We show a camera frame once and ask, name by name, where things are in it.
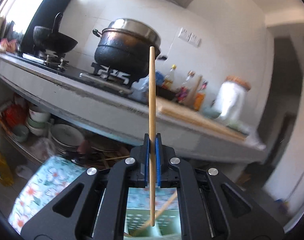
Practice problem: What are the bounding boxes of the red snack packets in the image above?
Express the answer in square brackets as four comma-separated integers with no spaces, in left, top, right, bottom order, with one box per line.
[0,100,26,130]

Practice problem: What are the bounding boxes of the stack of white bowls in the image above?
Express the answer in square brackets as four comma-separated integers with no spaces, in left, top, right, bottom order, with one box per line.
[26,105,51,137]

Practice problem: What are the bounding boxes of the grey kitchen counter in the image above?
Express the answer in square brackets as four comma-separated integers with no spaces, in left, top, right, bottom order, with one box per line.
[0,52,267,165]

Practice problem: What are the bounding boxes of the dark cookware pile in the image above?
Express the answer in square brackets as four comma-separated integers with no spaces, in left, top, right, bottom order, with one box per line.
[89,142,132,170]

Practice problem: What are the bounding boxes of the small orange bottle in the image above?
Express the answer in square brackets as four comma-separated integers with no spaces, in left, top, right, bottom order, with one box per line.
[194,81,208,112]

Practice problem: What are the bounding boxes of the wooden rolling pin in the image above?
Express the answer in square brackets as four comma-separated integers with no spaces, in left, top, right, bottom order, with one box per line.
[186,76,202,107]

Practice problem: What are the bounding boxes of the wooden cutting board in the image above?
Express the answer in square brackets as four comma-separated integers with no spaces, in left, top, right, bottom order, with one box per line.
[156,96,248,142]

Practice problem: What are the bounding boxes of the white wall socket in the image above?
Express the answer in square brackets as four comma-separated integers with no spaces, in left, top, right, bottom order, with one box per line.
[178,27,201,47]

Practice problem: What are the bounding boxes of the red label sauce bottle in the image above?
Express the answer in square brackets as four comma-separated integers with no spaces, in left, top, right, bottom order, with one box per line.
[177,70,195,104]

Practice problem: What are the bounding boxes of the cooking oil bottle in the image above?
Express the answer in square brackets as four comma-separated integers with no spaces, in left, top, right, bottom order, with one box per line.
[0,142,15,187]

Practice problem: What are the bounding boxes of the blue broom and dustpan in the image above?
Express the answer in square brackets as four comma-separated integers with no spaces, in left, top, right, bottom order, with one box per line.
[274,177,304,215]

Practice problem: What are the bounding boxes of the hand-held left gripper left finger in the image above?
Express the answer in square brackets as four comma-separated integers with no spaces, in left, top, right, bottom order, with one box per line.
[21,133,150,240]

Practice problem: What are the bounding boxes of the black wok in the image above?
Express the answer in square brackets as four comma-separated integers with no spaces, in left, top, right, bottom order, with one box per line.
[33,12,78,53]

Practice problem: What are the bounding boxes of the pink cloth item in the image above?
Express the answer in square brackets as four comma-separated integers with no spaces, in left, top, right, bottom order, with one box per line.
[0,39,20,53]

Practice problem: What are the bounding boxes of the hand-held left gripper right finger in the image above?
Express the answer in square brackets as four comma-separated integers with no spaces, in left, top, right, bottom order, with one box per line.
[156,133,285,240]

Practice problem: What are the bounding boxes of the bunch of wooden chopsticks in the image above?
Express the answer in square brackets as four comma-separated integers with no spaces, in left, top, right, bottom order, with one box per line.
[131,190,178,237]

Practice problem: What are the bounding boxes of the mint green utensil holder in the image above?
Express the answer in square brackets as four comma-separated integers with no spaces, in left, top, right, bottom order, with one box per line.
[124,206,180,240]

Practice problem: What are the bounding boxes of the tapered wooden chopstick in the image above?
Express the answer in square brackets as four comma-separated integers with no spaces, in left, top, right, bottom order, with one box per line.
[147,46,157,227]

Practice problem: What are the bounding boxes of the small pale green bowl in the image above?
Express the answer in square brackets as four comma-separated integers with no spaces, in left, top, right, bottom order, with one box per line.
[12,124,30,143]

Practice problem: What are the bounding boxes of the yellow cap sauce bottle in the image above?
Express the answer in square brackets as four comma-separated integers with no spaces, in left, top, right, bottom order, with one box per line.
[163,64,177,90]

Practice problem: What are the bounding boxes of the black gas stove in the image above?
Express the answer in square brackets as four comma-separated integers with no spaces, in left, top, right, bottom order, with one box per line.
[6,50,135,95]

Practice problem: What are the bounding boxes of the black pot with steel lid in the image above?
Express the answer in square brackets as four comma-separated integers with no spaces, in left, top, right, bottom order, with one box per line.
[93,18,162,82]

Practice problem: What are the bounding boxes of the white plate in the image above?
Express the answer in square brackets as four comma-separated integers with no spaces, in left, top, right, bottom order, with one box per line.
[51,124,85,148]

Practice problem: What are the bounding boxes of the blue plastic bag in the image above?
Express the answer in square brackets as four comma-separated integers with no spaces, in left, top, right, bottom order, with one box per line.
[131,71,165,104]

